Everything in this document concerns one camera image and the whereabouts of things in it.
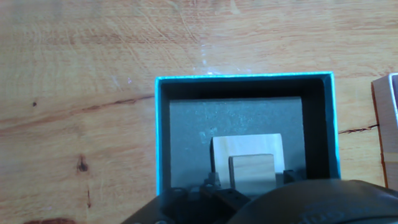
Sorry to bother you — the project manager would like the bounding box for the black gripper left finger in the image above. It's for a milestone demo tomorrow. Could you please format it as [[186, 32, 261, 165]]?
[[121, 172, 251, 224]]

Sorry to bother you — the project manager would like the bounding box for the pink gift box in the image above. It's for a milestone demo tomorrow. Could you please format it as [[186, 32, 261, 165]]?
[[371, 73, 398, 190]]

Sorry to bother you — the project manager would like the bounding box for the teal edged gift box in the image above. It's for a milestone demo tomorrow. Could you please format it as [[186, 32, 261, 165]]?
[[154, 72, 341, 197]]

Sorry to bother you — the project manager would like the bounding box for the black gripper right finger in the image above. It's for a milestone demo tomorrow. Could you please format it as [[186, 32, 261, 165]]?
[[282, 169, 307, 184]]

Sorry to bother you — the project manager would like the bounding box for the large wooden cube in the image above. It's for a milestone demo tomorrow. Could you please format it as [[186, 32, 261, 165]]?
[[210, 133, 285, 187]]

